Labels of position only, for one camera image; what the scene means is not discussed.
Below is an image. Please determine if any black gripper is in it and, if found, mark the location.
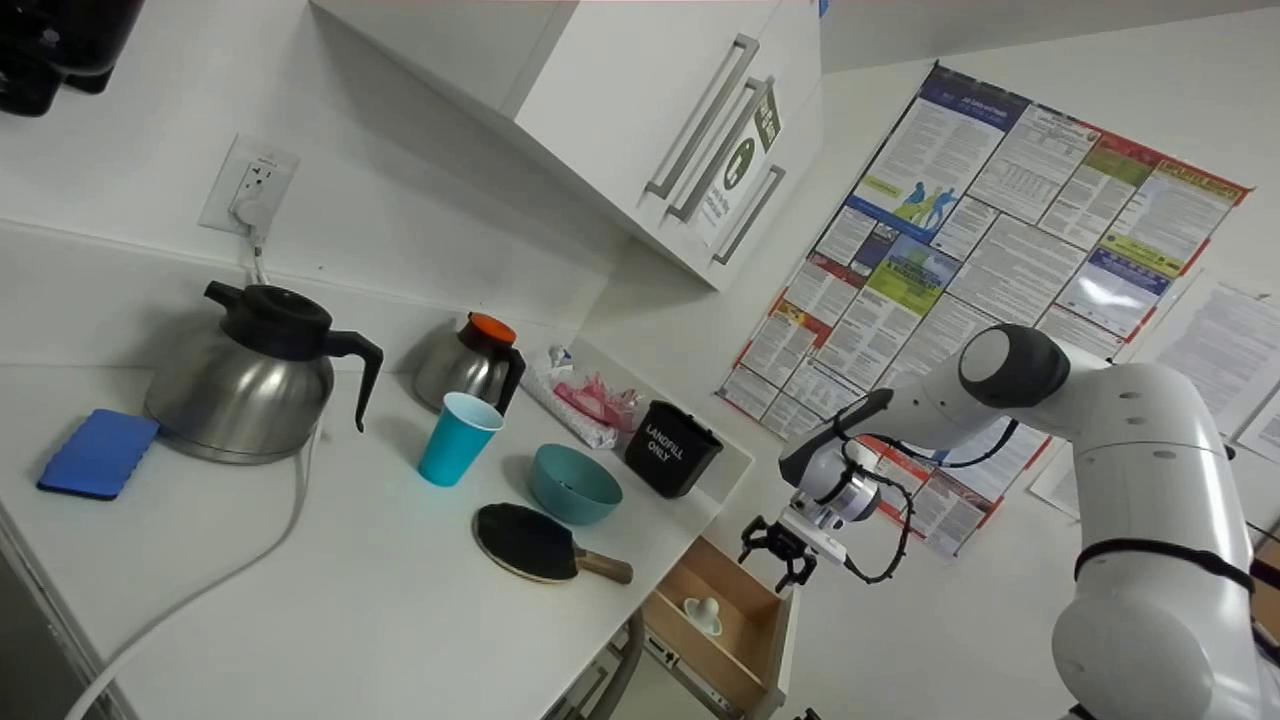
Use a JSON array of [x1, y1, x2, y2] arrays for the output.
[[736, 488, 861, 597]]

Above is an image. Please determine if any wooden drawer white front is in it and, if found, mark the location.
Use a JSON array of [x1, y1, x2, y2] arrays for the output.
[[642, 535, 801, 720]]

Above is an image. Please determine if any small white object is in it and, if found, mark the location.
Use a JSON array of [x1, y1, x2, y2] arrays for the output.
[[679, 592, 728, 641]]

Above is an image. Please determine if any black plastic container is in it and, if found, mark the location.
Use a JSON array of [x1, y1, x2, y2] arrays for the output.
[[620, 400, 728, 506]]

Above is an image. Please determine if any teal bowl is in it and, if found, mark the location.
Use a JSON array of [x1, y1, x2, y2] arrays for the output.
[[529, 439, 627, 530]]

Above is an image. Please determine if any clear plastic bag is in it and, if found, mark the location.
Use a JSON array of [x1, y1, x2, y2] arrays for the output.
[[526, 339, 658, 456]]

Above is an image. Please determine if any blue plastic cup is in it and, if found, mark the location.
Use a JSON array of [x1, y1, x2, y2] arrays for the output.
[[418, 388, 509, 493]]

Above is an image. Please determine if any small steel carafe orange lid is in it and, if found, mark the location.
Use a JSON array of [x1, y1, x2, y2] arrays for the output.
[[401, 307, 531, 418]]

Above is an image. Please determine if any green cabinet sticker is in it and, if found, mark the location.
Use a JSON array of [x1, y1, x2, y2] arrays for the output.
[[692, 76, 789, 244]]

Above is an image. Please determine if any white printed paper sheet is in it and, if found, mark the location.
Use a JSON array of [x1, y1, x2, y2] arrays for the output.
[[1158, 281, 1280, 443]]

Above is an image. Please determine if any large steel carafe black lid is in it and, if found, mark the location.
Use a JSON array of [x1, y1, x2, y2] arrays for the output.
[[139, 276, 392, 468]]

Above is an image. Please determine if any blue sponge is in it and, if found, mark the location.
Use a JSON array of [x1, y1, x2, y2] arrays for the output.
[[33, 403, 166, 506]]

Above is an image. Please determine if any black appliance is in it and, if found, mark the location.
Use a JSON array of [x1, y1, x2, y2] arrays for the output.
[[0, 0, 153, 120]]

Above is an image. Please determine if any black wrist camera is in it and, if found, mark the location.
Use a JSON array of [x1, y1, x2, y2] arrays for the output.
[[775, 384, 896, 493]]

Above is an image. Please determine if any large colourful wall poster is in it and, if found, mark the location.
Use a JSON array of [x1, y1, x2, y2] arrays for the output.
[[711, 60, 1256, 563]]

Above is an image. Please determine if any white power cable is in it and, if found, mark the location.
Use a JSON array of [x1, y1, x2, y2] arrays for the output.
[[66, 198, 319, 720]]

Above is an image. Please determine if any white wall cabinet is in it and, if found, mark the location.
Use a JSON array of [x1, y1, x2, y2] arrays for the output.
[[307, 0, 832, 297]]

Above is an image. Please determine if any white wall outlet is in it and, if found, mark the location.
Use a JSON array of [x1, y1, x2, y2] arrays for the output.
[[196, 132, 304, 248]]

